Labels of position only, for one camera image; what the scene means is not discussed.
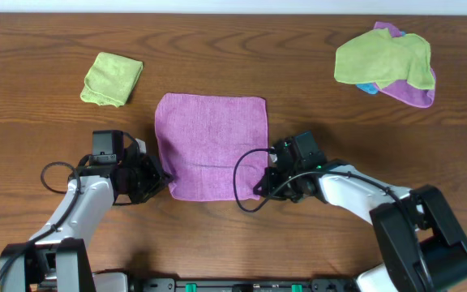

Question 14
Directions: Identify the purple microfiber cloth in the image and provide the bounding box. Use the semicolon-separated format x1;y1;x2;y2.
155;93;268;202

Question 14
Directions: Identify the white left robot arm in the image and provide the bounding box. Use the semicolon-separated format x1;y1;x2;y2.
0;130;173;291

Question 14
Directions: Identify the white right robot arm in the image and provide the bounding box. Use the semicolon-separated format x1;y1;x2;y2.
253;131;467;291

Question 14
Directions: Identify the folded green cloth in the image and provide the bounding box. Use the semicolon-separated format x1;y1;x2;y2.
80;52;144;108

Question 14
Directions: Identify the blue cloth in pile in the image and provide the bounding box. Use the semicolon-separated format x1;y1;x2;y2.
356;83;379;95

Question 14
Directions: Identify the purple cloth in pile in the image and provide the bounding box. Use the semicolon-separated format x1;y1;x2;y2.
371;21;435;109

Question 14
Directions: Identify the crumpled green cloth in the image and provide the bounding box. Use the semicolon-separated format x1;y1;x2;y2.
334;28;435;90

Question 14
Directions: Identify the black right camera cable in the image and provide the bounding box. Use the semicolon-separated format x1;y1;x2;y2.
232;148;425;285

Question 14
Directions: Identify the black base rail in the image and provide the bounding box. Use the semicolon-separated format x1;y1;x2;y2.
128;278;361;292

